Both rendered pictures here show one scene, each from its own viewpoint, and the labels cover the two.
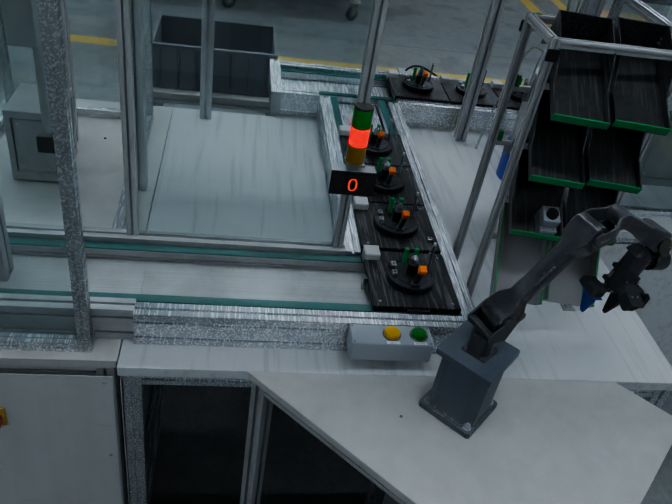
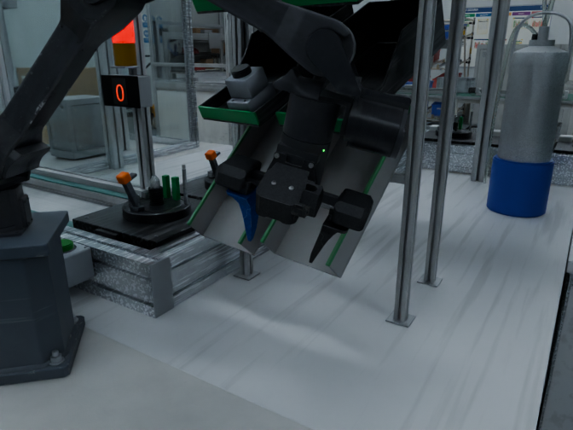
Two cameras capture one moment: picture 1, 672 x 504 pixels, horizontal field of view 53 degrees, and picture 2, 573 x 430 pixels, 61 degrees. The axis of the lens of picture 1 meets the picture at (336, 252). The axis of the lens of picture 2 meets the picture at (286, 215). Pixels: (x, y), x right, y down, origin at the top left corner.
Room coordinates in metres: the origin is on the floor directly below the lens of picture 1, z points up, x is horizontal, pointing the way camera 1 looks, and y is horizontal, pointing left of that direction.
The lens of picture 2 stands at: (0.97, -1.08, 1.29)
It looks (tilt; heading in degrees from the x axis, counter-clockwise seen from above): 19 degrees down; 43
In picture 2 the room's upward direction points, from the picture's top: straight up
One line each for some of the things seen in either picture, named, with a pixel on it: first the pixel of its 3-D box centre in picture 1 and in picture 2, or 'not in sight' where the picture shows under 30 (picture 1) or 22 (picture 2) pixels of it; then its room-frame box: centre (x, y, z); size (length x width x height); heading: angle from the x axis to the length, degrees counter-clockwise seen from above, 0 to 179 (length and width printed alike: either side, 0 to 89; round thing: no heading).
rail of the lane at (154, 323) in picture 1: (312, 327); (17, 234); (1.28, 0.02, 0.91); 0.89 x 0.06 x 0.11; 101
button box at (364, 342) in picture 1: (389, 342); (41, 255); (1.26, -0.17, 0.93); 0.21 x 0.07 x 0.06; 101
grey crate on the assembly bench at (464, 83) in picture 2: not in sight; (455, 84); (6.80, 1.61, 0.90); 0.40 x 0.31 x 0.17; 101
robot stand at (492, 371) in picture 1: (467, 378); (14, 294); (1.15, -0.36, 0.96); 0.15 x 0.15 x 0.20; 56
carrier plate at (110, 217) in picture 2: (409, 281); (158, 217); (1.49, -0.22, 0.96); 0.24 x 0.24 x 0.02; 11
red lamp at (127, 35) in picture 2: (359, 135); (122, 31); (1.56, -0.01, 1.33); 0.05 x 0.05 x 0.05
